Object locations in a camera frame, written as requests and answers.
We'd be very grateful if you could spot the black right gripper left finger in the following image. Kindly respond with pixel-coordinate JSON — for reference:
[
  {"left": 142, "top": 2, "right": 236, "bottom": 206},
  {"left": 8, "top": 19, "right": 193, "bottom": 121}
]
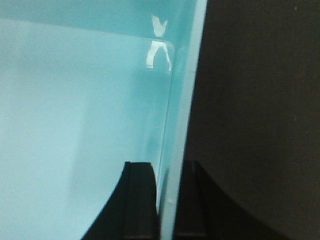
[{"left": 82, "top": 162, "right": 159, "bottom": 240}]

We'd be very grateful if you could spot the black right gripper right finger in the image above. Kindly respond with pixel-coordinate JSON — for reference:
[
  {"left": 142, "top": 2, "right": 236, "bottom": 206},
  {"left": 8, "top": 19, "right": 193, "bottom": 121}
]
[{"left": 174, "top": 160, "right": 253, "bottom": 240}]

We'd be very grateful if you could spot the light blue plastic bin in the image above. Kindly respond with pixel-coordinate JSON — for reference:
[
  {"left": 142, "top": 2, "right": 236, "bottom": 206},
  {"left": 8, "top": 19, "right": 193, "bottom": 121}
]
[{"left": 0, "top": 0, "right": 207, "bottom": 240}]

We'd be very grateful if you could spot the black conveyor belt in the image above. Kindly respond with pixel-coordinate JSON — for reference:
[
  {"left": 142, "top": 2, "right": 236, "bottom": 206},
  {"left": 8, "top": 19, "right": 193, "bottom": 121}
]
[{"left": 185, "top": 0, "right": 320, "bottom": 240}]

